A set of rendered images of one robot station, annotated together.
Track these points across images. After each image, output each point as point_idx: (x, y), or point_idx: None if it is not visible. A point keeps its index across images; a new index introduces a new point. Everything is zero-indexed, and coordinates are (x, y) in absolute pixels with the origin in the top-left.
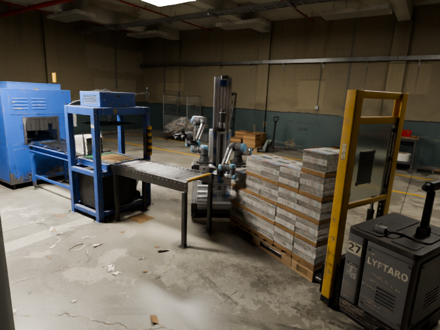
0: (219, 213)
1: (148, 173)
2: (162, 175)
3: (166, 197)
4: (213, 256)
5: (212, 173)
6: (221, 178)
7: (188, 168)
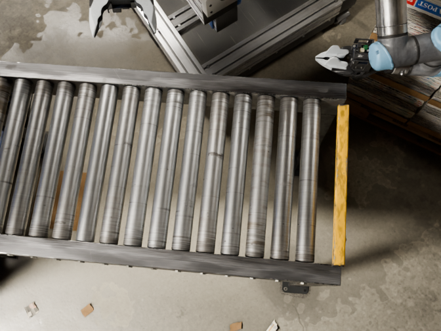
0: (275, 57)
1: (105, 259)
2: (180, 245)
3: (29, 18)
4: (399, 284)
5: (345, 91)
6: (369, 73)
7: (203, 81)
